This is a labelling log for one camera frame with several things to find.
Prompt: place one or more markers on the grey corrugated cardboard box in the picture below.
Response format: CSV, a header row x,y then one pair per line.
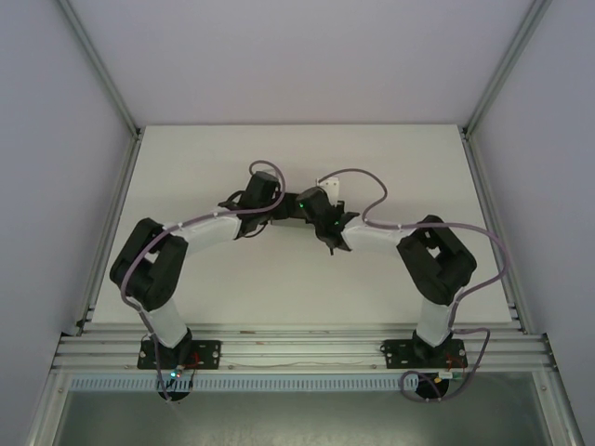
x,y
286,223

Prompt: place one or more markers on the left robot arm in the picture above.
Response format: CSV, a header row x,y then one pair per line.
x,y
209,230

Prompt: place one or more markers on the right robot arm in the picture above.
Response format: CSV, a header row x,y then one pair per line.
x,y
376,234

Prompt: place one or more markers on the grey metal sheet panel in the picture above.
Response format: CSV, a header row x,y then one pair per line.
x,y
297,418

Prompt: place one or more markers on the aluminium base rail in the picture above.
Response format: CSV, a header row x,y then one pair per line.
x,y
302,346

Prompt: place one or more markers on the aluminium side rail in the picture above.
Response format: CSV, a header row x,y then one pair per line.
x,y
109,223
490,186

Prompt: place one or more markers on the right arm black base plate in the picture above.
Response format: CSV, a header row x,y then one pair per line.
x,y
395,353

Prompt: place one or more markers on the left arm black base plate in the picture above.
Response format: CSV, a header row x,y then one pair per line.
x,y
209,353

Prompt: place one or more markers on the aluminium frame post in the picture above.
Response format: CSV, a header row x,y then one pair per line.
x,y
506,67
100,67

